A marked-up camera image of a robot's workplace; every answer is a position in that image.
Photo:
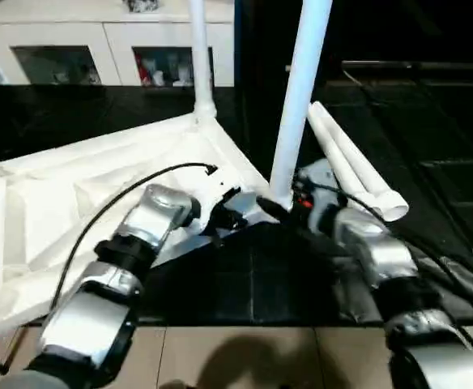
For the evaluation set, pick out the small red bottle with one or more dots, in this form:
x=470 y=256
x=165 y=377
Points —
x=145 y=73

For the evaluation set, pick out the long black bar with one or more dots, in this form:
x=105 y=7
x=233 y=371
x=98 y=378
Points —
x=423 y=68

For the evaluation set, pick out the white plastic table leg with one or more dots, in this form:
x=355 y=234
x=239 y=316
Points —
x=338 y=150
x=301 y=81
x=202 y=57
x=370 y=182

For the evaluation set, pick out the white glass-door cabinet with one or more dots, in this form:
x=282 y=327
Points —
x=83 y=40

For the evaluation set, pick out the silver crumpled object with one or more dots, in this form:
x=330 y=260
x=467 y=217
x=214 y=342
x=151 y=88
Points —
x=143 y=4

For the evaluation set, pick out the white compartment tray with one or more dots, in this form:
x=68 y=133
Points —
x=58 y=194

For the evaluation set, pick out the black work mat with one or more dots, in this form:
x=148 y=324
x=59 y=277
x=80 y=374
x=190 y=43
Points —
x=58 y=113

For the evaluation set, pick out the small tan tag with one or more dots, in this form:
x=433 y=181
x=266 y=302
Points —
x=290 y=68

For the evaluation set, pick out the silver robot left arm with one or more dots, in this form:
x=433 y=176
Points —
x=139 y=235

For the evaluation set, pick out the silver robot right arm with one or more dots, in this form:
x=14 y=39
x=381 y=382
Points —
x=374 y=251

